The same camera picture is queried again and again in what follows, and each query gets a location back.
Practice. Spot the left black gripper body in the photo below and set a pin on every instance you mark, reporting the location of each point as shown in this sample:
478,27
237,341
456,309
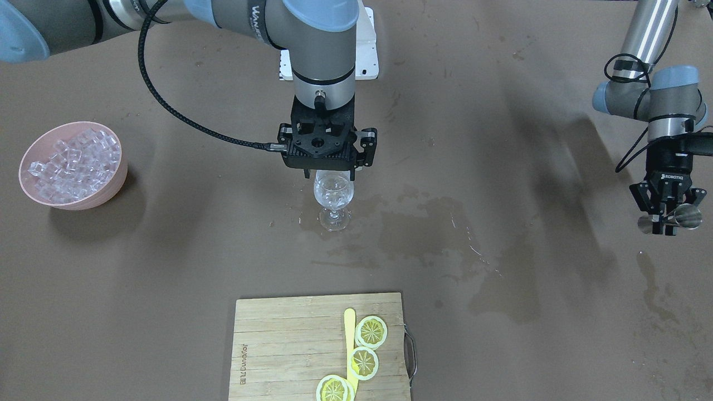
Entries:
666,166

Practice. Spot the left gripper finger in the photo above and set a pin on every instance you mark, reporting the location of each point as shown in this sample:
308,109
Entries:
651,199
687,215

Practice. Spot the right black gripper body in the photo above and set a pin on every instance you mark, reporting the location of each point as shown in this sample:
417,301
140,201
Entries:
368,146

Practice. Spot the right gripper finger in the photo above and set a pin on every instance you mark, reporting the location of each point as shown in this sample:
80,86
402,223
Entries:
365,144

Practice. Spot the steel double jigger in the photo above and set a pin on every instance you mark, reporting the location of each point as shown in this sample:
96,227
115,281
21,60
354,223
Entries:
648,230

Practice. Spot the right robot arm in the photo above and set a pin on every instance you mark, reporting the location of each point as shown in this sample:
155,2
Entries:
321,37

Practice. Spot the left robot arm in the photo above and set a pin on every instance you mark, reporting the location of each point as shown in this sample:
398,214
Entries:
671,104

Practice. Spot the clear wine glass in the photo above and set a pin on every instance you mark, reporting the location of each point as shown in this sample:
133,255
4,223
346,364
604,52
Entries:
333,190

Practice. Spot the pink bowl of ice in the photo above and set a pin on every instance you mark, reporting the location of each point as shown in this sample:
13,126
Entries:
76,166

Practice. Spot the bamboo cutting board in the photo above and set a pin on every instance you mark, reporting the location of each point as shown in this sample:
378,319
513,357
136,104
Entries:
283,346

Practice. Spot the middle lemon slice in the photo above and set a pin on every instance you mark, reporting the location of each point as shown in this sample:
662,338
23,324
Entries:
362,363

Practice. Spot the lemon slice far end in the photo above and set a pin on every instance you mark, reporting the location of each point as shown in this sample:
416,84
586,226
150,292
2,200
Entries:
334,387

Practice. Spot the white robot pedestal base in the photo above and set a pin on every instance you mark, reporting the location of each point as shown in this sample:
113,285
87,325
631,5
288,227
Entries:
366,61

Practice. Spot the lemon slice near handle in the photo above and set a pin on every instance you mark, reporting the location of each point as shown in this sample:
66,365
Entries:
371,332

